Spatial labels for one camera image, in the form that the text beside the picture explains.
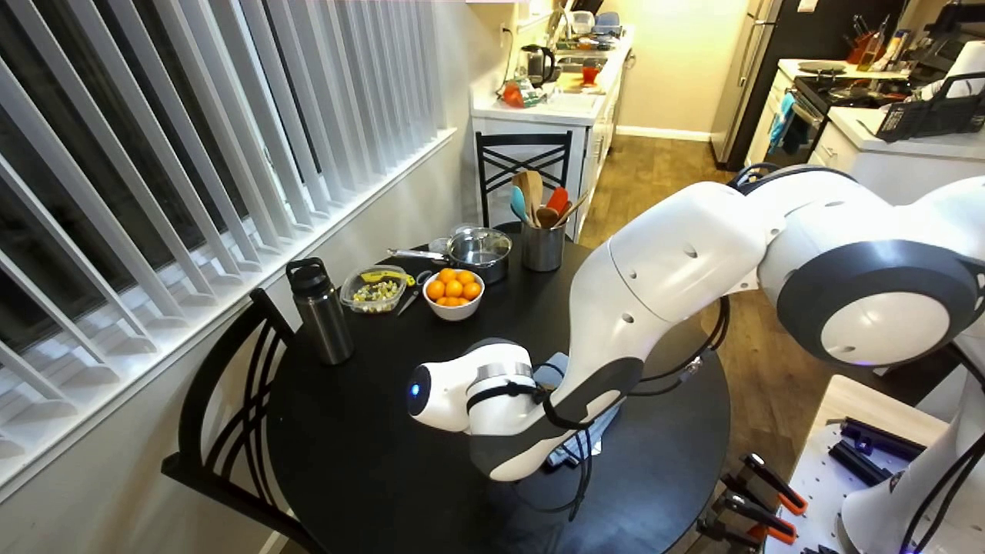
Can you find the blue towel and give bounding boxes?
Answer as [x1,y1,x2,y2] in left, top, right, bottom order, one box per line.
[531,348,624,474]

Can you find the teal hanging towel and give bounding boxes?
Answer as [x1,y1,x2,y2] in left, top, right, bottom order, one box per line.
[766,92,802,153]

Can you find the steel pot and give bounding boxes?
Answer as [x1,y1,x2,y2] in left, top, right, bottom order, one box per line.
[389,226,515,289]

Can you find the glass pot lid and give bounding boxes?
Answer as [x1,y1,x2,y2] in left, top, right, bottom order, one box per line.
[448,226,515,268]

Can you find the white bowl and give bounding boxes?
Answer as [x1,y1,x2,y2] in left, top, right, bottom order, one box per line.
[419,264,486,326]

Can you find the steel utensil cup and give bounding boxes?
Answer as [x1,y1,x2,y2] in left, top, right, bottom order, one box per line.
[519,223,567,278]

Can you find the blue spatula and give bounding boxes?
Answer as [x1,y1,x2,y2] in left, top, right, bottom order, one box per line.
[505,183,534,231]

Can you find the wooden spoon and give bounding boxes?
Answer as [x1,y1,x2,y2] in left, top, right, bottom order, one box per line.
[511,167,549,231]

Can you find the red spatula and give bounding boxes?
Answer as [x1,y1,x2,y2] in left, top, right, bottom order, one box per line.
[542,184,576,226]

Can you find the yellow banana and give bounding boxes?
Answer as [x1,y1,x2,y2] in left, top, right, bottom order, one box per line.
[358,268,419,291]

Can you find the black cross-back chair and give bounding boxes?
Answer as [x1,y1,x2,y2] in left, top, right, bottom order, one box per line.
[473,128,576,231]

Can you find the steel bowl with food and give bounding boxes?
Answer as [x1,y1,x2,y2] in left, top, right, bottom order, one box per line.
[339,263,419,316]

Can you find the white counter cabinet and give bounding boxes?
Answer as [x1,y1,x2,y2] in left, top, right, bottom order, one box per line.
[467,29,633,245]

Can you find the steel water bottle black cap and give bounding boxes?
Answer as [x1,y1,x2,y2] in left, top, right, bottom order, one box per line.
[285,254,358,369]

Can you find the dark electric kettle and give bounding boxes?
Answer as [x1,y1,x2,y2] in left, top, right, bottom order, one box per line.
[519,41,565,88]

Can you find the black curved-back chair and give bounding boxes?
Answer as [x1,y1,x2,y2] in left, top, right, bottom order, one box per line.
[161,285,324,554]

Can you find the stainless steel refrigerator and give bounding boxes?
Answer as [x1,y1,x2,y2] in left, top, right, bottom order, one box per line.
[711,0,787,172]

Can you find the white vertical blinds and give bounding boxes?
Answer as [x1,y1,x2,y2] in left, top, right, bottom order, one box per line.
[0,0,454,500]

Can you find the black clamp orange tip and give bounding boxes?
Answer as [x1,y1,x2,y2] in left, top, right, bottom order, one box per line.
[716,490,805,549]
[743,449,814,516]

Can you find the white stove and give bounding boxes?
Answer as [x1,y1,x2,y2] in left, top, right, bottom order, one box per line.
[744,54,917,172]

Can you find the white perforated board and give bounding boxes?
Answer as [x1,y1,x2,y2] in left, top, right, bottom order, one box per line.
[763,371,952,554]

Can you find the dark blue block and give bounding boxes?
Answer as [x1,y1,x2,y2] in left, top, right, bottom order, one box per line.
[826,413,927,466]
[826,440,899,493]

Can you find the knife block with knives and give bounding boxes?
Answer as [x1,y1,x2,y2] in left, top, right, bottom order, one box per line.
[843,9,913,72]

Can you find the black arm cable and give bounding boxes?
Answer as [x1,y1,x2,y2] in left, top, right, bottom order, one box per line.
[540,291,732,516]

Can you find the black wire rack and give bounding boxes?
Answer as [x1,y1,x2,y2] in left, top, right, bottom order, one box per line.
[876,65,985,145]

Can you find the black base cable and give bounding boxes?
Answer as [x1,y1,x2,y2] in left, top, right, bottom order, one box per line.
[895,429,985,554]

